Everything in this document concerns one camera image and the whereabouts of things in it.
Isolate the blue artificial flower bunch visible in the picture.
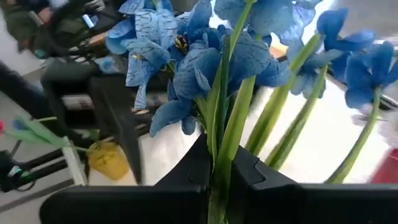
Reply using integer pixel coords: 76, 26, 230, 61
104, 0, 398, 224

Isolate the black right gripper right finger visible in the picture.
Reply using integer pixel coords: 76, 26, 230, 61
229, 145, 398, 224

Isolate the person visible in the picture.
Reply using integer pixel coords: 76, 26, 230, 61
2, 0, 55, 52

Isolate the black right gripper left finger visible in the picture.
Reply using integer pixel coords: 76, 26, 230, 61
39, 133, 211, 224

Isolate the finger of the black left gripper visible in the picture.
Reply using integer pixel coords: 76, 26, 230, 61
89, 75, 144, 185

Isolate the red vase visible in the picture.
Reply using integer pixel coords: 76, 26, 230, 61
370, 148, 398, 185

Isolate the black aluminium table frame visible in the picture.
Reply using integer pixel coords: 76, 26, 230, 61
0, 148, 75, 193

